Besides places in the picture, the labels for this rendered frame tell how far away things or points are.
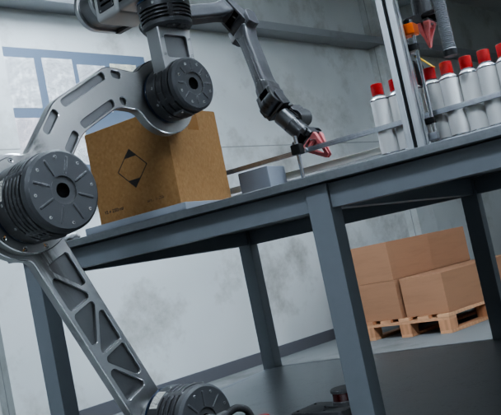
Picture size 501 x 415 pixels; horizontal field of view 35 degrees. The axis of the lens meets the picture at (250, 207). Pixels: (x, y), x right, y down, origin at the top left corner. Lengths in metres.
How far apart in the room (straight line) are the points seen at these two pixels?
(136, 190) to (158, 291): 2.81
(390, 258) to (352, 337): 3.57
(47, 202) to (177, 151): 0.61
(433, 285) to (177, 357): 1.70
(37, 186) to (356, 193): 0.71
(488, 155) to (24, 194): 0.96
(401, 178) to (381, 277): 3.69
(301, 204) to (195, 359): 3.31
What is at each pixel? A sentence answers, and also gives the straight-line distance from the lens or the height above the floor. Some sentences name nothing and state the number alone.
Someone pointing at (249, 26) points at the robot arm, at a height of 1.42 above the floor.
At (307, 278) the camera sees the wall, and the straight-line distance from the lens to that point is 6.03.
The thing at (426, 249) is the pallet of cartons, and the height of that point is 0.54.
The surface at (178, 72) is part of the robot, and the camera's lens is 2.00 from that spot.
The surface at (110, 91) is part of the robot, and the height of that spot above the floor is 1.14.
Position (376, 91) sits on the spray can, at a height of 1.06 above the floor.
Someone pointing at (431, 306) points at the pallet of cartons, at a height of 0.18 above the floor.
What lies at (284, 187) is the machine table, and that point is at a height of 0.82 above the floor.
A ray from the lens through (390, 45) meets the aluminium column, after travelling 2.12.
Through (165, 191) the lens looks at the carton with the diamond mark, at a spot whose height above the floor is 0.90.
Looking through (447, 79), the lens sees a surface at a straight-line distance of 2.20.
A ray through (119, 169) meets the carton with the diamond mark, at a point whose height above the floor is 0.99.
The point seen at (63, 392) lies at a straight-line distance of 2.48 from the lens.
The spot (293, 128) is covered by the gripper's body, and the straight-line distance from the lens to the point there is 2.38.
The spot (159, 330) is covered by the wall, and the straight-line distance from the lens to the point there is 4.97.
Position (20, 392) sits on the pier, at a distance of 4.27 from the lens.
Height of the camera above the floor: 0.64
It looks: 4 degrees up
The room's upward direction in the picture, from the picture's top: 12 degrees counter-clockwise
